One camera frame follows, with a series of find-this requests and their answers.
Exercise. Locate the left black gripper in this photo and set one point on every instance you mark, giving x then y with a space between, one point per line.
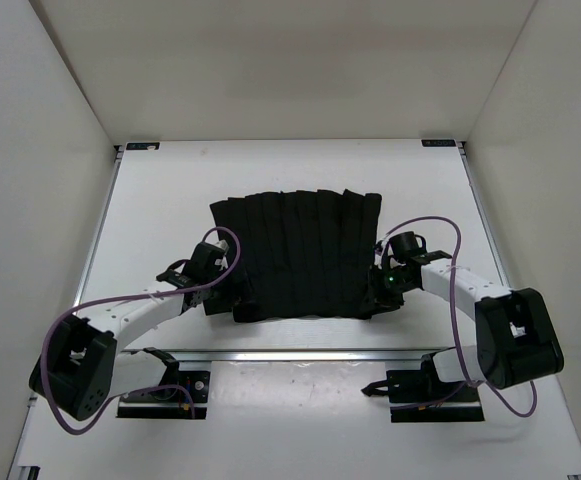
241 292

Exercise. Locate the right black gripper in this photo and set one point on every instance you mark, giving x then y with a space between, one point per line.
377 299

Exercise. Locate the black pleated skirt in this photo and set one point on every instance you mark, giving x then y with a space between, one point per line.
307 253

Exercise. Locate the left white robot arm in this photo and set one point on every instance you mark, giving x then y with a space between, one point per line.
85 362

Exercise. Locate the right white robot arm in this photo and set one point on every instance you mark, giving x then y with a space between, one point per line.
515 341

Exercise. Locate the right corner label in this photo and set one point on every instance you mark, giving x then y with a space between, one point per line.
438 143

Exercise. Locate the corner label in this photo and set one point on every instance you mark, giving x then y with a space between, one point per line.
438 143
142 146

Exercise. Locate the left corner label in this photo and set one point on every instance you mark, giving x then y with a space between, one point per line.
142 146

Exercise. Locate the aluminium rail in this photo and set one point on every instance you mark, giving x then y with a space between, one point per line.
300 356

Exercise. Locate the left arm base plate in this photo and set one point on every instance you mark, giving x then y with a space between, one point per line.
172 403

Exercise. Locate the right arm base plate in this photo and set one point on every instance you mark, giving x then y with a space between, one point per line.
416 396

